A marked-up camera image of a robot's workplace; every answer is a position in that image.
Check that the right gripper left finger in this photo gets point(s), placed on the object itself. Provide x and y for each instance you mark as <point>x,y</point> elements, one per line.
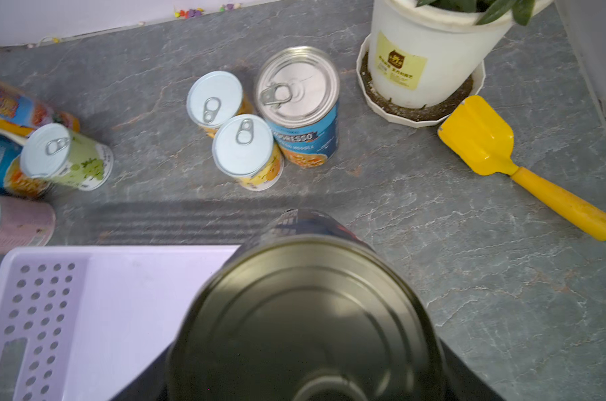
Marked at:
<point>151,384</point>

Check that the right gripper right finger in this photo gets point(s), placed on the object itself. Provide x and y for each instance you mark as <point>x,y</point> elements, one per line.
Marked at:
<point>462,384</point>

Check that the dark purple can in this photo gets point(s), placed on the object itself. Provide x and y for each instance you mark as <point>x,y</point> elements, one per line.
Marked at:
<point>305,310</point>

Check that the blue soup can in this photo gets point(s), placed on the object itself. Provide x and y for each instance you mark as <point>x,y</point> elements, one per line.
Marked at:
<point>297,93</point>
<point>12,180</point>

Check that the tall colourful snack tube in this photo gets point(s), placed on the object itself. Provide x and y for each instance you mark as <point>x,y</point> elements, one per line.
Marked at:
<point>21,114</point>

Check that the purple plastic basket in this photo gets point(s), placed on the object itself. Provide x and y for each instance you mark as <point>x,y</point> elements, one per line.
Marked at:
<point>81,323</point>

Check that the pink label small can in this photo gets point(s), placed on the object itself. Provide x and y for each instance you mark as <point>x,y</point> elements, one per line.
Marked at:
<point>24,223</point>

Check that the yellow toy shovel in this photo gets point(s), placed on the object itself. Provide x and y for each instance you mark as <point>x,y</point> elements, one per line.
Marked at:
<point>484,141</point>

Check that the yellow label small can front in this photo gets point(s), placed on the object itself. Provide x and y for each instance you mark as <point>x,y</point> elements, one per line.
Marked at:
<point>245,149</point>

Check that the green label small can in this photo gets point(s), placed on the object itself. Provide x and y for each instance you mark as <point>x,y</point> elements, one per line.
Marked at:
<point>56,154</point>

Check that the white plant saucer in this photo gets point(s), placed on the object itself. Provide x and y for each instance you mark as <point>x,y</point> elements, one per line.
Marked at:
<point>425,116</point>

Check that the orange label small can rear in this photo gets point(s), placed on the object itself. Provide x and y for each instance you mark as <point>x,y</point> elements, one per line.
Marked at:
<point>214,99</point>

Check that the potted green plant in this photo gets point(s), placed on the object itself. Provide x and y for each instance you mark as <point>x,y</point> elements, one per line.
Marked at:
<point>421,52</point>

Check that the coloured beads on edge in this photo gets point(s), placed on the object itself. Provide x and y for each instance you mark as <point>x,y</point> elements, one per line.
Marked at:
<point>199,12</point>

